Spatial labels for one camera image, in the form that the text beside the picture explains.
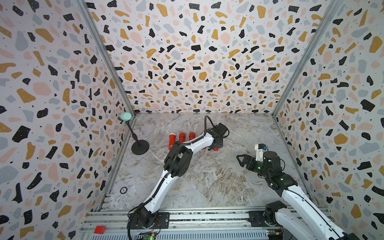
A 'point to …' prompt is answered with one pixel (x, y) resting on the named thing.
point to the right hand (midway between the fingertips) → (245, 158)
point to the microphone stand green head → (139, 147)
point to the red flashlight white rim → (172, 138)
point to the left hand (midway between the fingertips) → (222, 143)
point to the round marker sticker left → (123, 190)
